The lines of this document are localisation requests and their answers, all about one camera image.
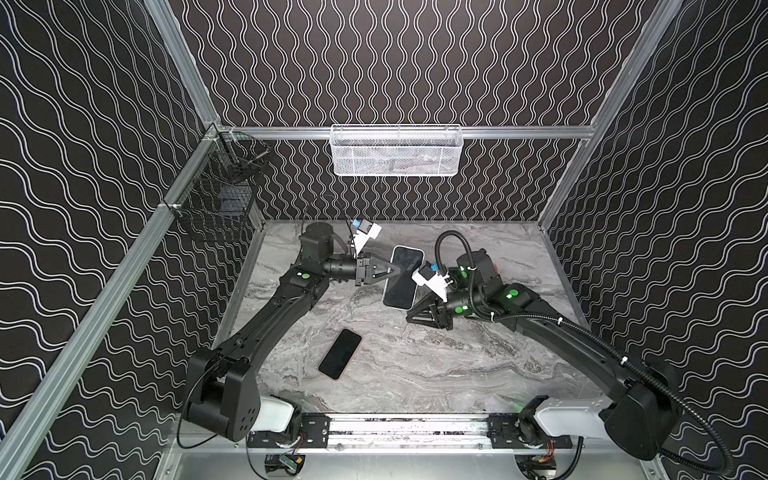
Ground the white wire basket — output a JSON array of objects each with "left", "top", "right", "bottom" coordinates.
[{"left": 329, "top": 124, "right": 464, "bottom": 177}]

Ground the black corrugated cable conduit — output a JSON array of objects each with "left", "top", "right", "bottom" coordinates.
[{"left": 433, "top": 230, "right": 736, "bottom": 478}]

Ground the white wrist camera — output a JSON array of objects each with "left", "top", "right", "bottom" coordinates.
[
  {"left": 411, "top": 262, "right": 452, "bottom": 302},
  {"left": 352, "top": 219, "right": 382, "bottom": 256}
]

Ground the black phone pink case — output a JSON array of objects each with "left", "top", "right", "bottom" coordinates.
[{"left": 318, "top": 329, "right": 362, "bottom": 380}]

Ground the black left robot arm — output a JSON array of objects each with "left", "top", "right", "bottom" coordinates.
[{"left": 180, "top": 220, "right": 402, "bottom": 442}]

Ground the aluminium front rail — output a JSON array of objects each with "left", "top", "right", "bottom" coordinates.
[{"left": 170, "top": 412, "right": 652, "bottom": 454}]

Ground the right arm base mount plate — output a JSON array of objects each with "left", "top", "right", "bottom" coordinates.
[{"left": 487, "top": 414, "right": 574, "bottom": 450}]

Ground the black wire basket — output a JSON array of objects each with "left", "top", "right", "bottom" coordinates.
[{"left": 172, "top": 131, "right": 273, "bottom": 244}]

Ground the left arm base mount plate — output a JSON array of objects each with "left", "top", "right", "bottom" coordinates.
[{"left": 246, "top": 413, "right": 331, "bottom": 449}]

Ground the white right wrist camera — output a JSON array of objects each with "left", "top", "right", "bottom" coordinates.
[{"left": 411, "top": 262, "right": 452, "bottom": 302}]

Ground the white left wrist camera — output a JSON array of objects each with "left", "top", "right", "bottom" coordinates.
[{"left": 352, "top": 219, "right": 382, "bottom": 256}]

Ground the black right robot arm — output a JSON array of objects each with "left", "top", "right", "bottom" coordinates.
[{"left": 406, "top": 249, "right": 682, "bottom": 460}]

